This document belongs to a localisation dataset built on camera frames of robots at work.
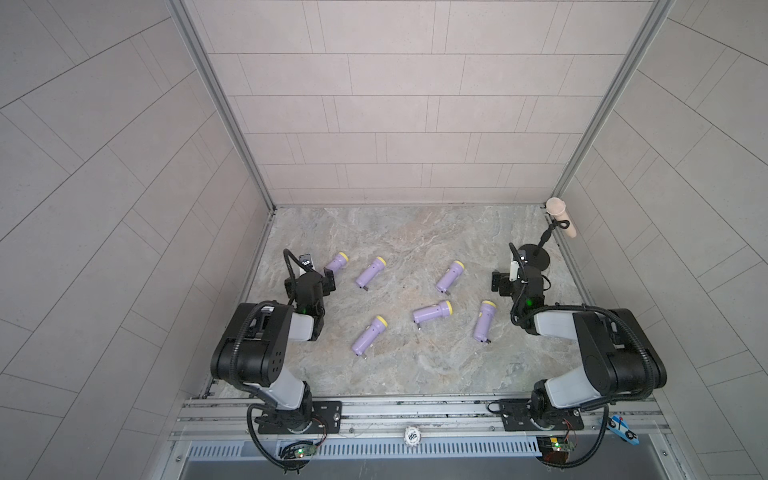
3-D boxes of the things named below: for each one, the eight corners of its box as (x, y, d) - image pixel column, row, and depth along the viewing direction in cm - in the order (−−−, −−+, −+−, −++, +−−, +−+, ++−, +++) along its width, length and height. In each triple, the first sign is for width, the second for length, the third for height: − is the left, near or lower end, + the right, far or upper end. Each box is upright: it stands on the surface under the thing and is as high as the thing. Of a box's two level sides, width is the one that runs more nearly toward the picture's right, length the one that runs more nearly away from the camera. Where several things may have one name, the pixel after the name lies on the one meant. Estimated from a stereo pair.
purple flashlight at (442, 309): (415, 325, 88) (415, 320, 85) (411, 313, 91) (412, 308, 88) (453, 315, 90) (454, 310, 87) (448, 304, 93) (450, 299, 90)
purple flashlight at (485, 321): (472, 338, 86) (475, 333, 83) (480, 303, 93) (483, 298, 90) (487, 344, 85) (490, 339, 82) (494, 308, 92) (498, 303, 89)
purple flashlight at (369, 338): (352, 352, 83) (351, 348, 80) (378, 319, 89) (378, 314, 87) (362, 360, 82) (361, 357, 79) (388, 326, 88) (388, 321, 85)
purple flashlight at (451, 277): (436, 290, 96) (437, 285, 93) (454, 264, 102) (455, 258, 99) (446, 296, 94) (448, 291, 92) (464, 270, 101) (466, 264, 98)
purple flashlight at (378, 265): (357, 285, 96) (356, 280, 94) (377, 261, 103) (377, 255, 100) (366, 291, 95) (365, 286, 92) (386, 266, 101) (386, 260, 98)
